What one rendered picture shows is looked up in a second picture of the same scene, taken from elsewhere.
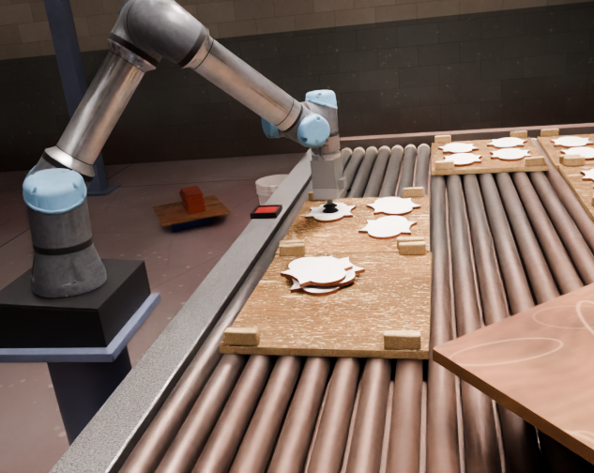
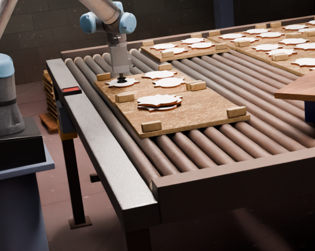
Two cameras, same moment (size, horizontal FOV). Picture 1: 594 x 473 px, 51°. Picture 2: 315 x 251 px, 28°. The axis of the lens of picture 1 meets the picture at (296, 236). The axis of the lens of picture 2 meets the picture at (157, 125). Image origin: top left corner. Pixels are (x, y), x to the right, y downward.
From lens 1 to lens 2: 1.10 m
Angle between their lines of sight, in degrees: 25
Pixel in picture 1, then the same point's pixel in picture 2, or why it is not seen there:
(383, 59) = (17, 6)
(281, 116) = (111, 14)
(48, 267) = not seen: outside the picture
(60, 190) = (6, 62)
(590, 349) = not seen: outside the picture
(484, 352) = (296, 89)
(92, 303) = (34, 134)
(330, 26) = not seen: outside the picture
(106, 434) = (121, 170)
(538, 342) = (313, 83)
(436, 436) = (280, 135)
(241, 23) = not seen: outside the picture
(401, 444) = (268, 140)
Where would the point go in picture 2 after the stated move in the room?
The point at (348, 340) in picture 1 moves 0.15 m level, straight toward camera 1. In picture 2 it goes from (206, 119) to (232, 130)
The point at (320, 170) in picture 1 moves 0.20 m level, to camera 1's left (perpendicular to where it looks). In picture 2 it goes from (117, 53) to (69, 62)
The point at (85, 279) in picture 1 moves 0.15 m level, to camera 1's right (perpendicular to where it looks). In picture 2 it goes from (20, 122) to (66, 111)
